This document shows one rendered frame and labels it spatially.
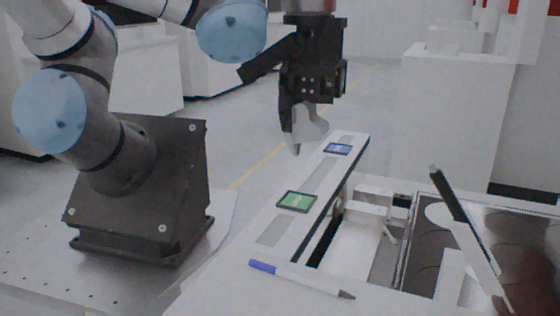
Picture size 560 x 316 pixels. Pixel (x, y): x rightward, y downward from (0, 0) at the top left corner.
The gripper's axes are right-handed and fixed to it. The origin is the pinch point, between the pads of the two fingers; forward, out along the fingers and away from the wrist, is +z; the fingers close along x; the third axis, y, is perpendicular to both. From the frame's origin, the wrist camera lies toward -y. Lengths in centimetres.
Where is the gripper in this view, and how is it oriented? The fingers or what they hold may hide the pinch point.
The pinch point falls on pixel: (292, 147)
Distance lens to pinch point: 59.8
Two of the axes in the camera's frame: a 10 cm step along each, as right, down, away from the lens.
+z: 0.0, 9.2, 3.9
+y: 9.2, 1.6, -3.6
